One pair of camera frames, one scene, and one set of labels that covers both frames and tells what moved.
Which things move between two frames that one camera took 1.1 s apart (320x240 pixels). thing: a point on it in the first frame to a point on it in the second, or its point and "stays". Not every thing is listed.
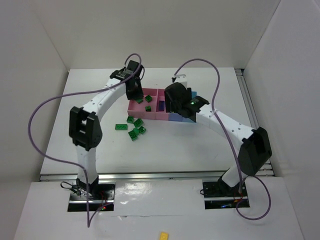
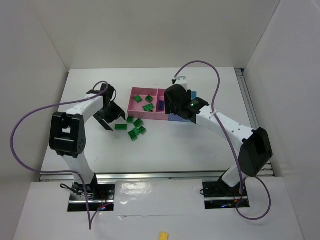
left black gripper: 135,92 to 110,116
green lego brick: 132,135 stays
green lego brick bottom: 148,98 to 149,107
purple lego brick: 161,105 stays
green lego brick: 121,127 stays
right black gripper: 171,101 stays
